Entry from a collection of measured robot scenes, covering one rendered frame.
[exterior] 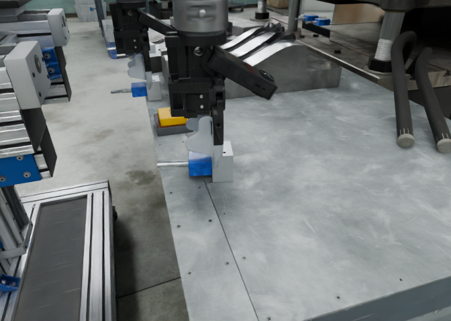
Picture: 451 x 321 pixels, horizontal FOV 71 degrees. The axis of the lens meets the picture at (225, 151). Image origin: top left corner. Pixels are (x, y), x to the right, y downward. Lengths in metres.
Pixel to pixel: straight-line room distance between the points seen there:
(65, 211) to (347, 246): 1.26
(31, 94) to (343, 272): 0.57
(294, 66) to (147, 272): 1.02
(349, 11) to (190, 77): 1.26
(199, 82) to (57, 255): 1.03
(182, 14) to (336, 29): 1.25
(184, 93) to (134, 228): 1.26
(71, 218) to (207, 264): 1.11
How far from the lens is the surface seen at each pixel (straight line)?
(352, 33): 1.70
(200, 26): 0.44
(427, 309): 0.61
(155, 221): 1.68
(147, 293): 1.41
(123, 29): 0.86
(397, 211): 0.57
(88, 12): 7.56
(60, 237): 1.43
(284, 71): 0.93
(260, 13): 2.24
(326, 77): 1.00
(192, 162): 0.54
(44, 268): 1.34
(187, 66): 0.48
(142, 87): 0.89
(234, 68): 0.47
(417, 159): 0.72
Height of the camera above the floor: 1.13
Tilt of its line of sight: 31 degrees down
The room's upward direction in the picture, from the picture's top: straight up
